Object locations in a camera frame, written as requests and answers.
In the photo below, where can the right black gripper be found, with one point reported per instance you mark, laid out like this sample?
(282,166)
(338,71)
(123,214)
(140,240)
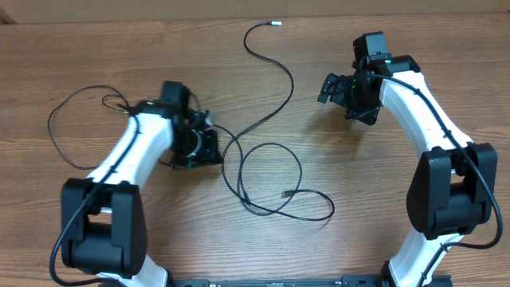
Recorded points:
(368,115)

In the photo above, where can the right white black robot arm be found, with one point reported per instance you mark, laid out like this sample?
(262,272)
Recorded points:
(450,201)

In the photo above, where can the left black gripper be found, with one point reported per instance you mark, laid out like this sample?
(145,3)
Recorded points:
(210,155)

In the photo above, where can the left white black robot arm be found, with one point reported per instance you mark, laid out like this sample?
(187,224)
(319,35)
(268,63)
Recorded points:
(103,229)

